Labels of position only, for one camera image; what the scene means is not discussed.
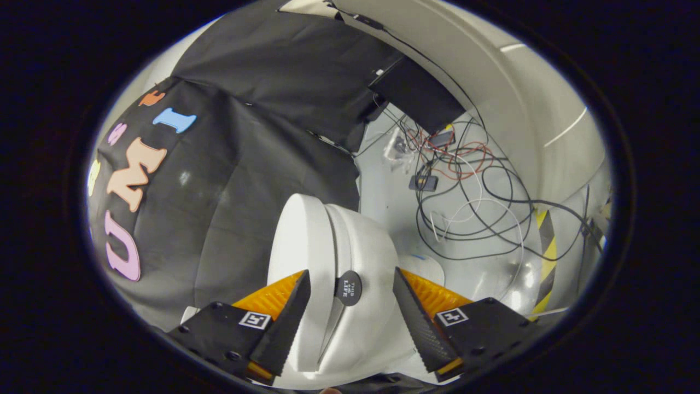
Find small black power adapter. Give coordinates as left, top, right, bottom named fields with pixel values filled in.
left=409, top=173, right=440, bottom=193

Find clear plastic bag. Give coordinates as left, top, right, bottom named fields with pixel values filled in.
left=383, top=129, right=417, bottom=175

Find tangle of floor cables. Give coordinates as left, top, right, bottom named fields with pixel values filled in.
left=354, top=93, right=605, bottom=264

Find yellow black hazard tape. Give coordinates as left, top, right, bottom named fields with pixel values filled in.
left=529, top=210, right=559, bottom=316

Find black backdrop cloth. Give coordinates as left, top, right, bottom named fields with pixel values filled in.
left=86, top=0, right=395, bottom=330

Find white toilet lid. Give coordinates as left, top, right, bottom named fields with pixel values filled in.
left=267, top=193, right=363, bottom=374

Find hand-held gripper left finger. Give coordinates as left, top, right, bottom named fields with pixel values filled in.
left=167, top=269, right=312, bottom=384

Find white toilet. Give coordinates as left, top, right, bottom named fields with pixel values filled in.
left=180, top=202, right=447, bottom=387

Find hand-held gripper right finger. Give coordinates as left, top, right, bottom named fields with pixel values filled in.
left=393, top=266, right=540, bottom=383

